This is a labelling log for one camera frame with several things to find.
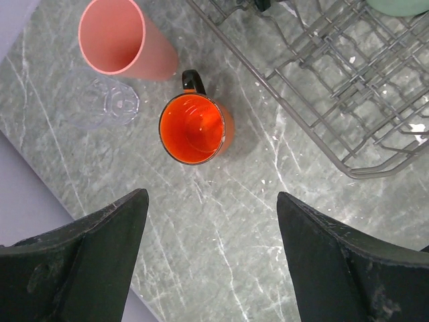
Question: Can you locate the pink plastic tumbler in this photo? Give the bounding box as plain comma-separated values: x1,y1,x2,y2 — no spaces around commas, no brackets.
78,1,178,81

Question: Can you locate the clear glass cup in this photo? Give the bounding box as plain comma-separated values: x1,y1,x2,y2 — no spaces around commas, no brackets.
54,67,139,130

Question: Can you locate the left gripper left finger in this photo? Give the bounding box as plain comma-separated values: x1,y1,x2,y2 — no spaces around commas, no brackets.
1,189,149,321

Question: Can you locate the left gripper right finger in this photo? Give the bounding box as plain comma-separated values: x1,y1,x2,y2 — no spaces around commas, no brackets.
277,192,428,321

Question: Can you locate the orange mug black handle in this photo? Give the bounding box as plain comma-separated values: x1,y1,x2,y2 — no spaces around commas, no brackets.
158,69,235,166

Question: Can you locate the grey wire dish rack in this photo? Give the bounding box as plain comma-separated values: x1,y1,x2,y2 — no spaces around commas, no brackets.
190,1,428,179

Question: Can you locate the green ceramic mug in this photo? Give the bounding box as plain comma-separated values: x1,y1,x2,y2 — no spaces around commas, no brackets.
366,0,429,17

